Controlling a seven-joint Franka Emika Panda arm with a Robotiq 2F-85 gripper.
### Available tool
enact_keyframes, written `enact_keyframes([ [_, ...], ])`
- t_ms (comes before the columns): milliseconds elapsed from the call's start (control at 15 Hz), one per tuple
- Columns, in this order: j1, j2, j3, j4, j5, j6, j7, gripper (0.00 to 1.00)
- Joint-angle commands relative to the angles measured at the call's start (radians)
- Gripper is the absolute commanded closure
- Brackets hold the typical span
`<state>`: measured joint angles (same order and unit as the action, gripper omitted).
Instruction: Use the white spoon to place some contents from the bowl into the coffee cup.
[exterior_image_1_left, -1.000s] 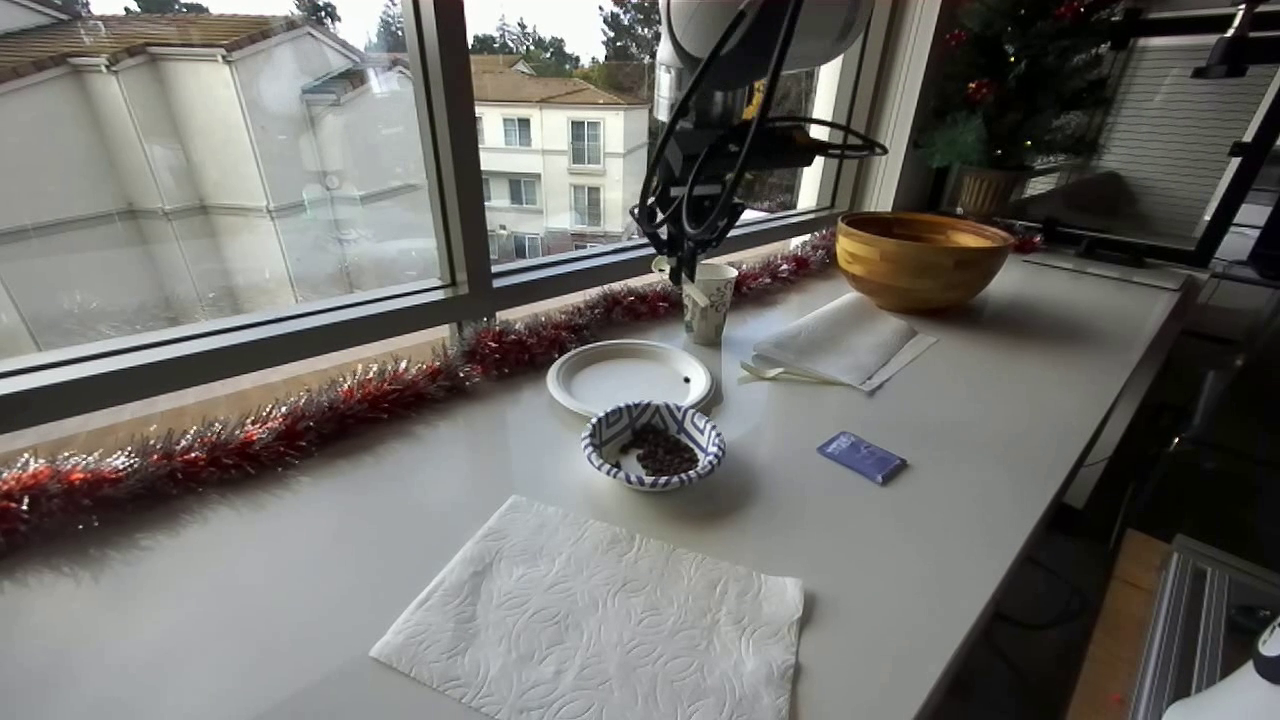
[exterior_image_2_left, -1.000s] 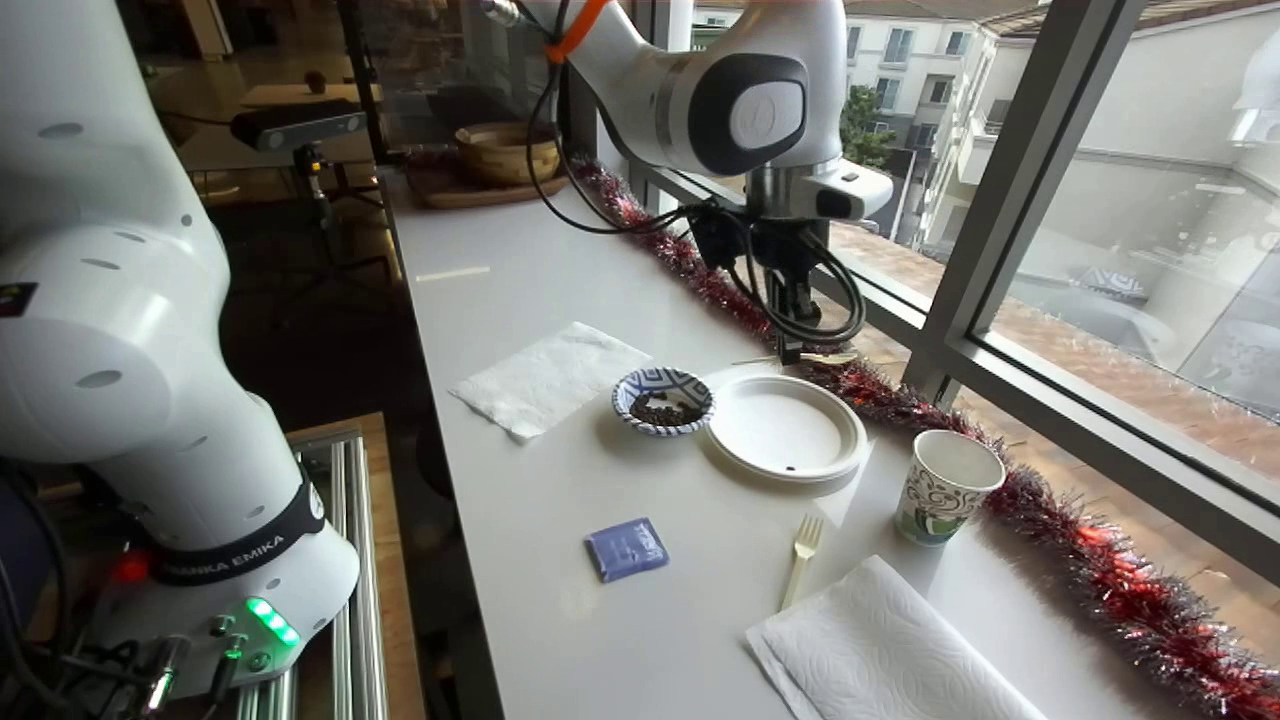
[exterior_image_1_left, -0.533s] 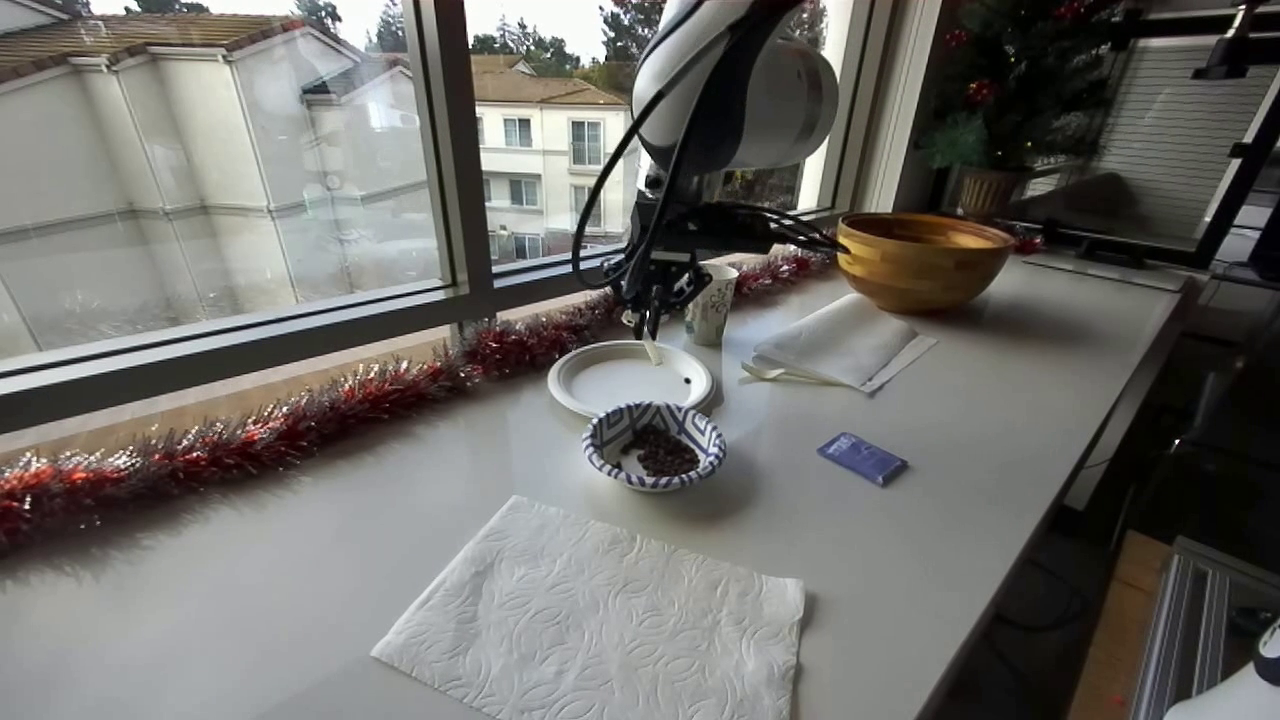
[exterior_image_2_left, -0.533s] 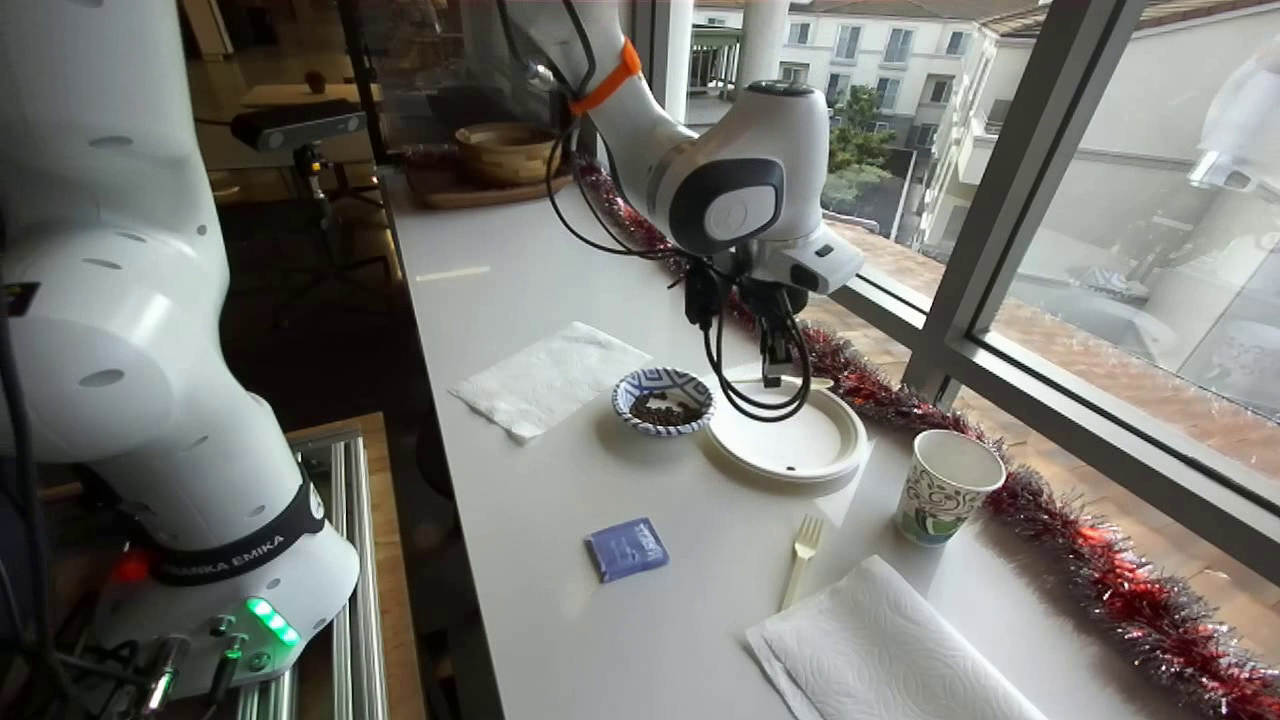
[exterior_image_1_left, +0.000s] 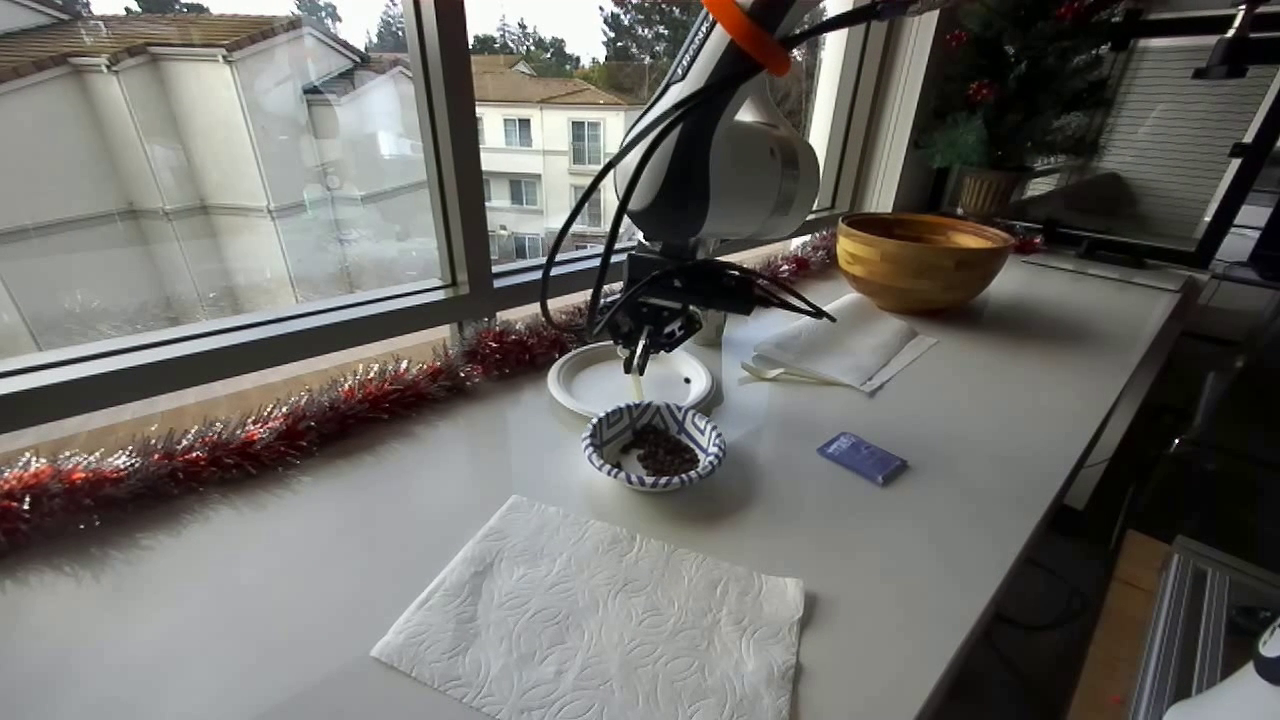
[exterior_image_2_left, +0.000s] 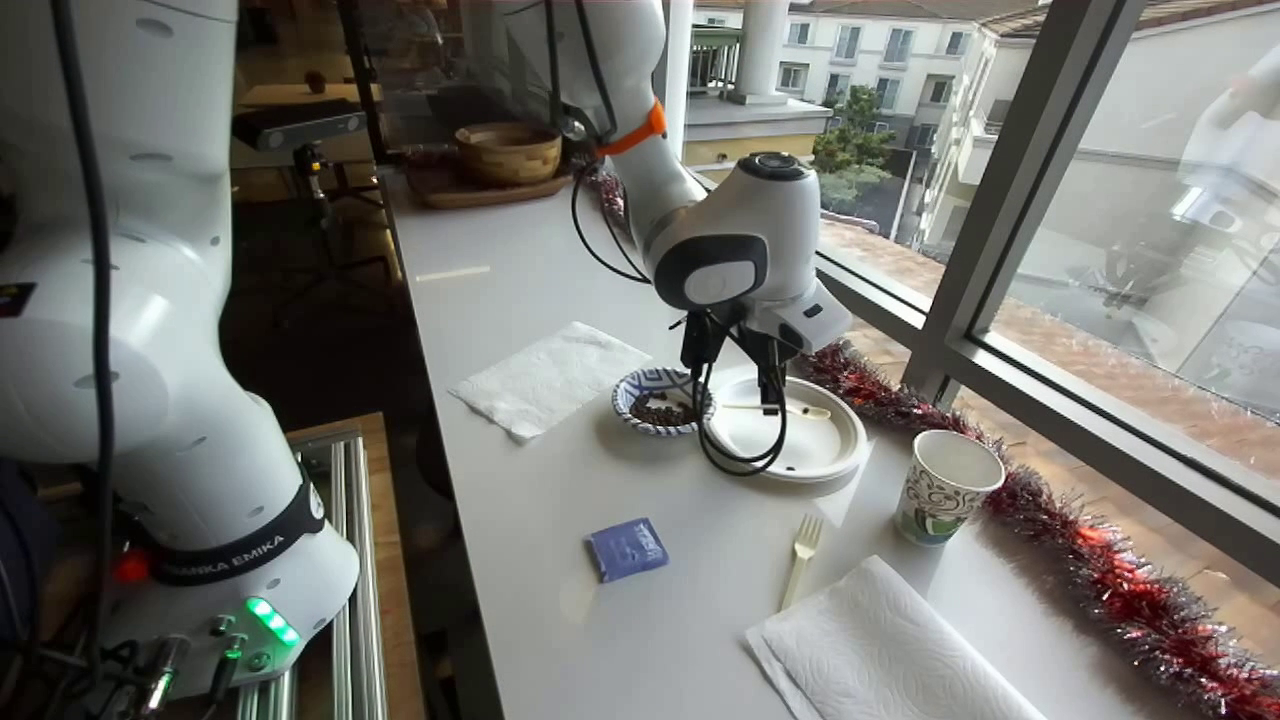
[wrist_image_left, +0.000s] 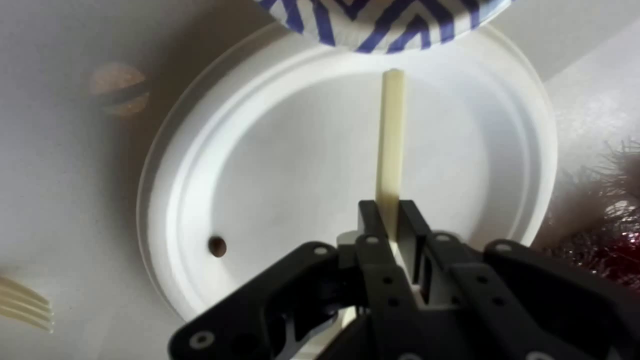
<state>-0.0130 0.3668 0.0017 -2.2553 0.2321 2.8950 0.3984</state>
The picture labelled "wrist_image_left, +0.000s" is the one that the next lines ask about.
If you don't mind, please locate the white plastic fork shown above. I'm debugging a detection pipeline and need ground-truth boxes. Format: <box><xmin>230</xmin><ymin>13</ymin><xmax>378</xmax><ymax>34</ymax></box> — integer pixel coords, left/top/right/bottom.
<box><xmin>0</xmin><ymin>270</ymin><xmax>57</xmax><ymax>336</ymax></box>

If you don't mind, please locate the stray coffee bean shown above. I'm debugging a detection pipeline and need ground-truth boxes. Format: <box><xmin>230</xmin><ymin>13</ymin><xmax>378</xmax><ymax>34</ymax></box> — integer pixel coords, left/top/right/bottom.
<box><xmin>205</xmin><ymin>234</ymin><xmax>230</xmax><ymax>259</ymax></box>

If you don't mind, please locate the red tinsel garland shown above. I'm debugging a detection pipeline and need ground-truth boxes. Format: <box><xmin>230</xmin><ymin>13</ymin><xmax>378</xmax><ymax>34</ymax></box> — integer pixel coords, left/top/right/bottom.
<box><xmin>537</xmin><ymin>137</ymin><xmax>640</xmax><ymax>292</ymax></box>

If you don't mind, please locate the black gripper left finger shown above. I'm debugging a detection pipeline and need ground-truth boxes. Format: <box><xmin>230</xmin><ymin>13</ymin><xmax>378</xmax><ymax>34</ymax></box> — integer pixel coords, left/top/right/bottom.
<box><xmin>168</xmin><ymin>198</ymin><xmax>436</xmax><ymax>360</ymax></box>

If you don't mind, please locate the white paper plate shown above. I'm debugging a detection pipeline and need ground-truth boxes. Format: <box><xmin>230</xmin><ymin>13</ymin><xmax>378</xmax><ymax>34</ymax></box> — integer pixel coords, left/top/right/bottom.
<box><xmin>135</xmin><ymin>21</ymin><xmax>559</xmax><ymax>329</ymax></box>

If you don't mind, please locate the blue patterned paper bowl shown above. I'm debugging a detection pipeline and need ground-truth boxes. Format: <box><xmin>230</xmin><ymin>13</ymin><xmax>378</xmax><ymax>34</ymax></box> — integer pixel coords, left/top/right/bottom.
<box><xmin>255</xmin><ymin>0</ymin><xmax>515</xmax><ymax>56</ymax></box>

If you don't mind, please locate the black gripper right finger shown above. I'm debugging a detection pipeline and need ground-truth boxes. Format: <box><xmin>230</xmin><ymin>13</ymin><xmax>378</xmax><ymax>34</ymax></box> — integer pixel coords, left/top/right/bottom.
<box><xmin>398</xmin><ymin>198</ymin><xmax>640</xmax><ymax>360</ymax></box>

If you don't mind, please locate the white plastic spoon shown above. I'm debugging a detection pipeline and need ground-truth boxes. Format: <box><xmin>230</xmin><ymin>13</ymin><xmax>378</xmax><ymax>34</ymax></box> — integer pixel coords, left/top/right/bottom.
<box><xmin>374</xmin><ymin>67</ymin><xmax>407</xmax><ymax>243</ymax></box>

